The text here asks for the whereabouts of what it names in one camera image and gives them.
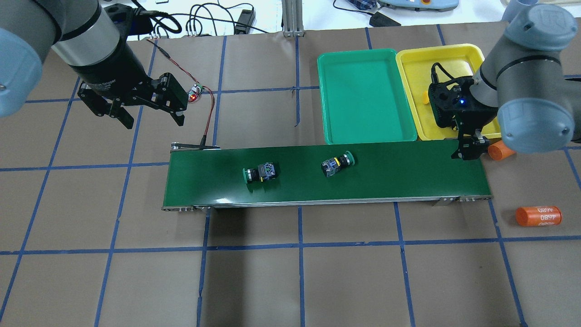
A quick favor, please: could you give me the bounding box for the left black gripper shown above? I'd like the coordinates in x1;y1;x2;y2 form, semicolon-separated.
77;45;188;129

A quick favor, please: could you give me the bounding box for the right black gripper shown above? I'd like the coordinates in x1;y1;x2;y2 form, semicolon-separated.
428;64;497;160

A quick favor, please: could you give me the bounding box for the plain orange cylinder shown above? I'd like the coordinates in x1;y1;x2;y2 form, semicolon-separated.
487;139;517;161

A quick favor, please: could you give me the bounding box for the orange cylinder marked 4680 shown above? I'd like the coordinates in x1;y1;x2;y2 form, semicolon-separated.
515;206;562;226

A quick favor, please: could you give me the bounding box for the green push button switch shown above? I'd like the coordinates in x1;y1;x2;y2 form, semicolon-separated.
321;151;355;178

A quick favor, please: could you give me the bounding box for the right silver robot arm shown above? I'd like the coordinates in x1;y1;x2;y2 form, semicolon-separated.
427;4;581;161

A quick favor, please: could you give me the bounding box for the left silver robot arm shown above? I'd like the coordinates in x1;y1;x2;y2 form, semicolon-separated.
0;0;188;129

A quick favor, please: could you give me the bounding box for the small white circuit board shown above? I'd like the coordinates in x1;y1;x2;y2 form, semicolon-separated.
187;83;205;102

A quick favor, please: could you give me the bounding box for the yellow plastic tray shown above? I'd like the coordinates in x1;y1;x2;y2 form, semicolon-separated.
396;44;484;141

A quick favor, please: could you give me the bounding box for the green conveyor belt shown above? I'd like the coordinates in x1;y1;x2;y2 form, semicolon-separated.
162;140;492;211

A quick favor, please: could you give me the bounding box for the green plastic tray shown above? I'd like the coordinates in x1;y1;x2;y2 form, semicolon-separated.
317;48;418;144

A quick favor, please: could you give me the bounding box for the blue checkered folded umbrella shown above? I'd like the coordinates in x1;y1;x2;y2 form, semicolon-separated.
347;0;379;10

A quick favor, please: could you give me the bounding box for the red black power cable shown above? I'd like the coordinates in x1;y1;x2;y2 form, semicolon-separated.
146;39;216;148

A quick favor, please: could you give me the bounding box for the aluminium frame post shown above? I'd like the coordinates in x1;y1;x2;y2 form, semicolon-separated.
281;0;305;37

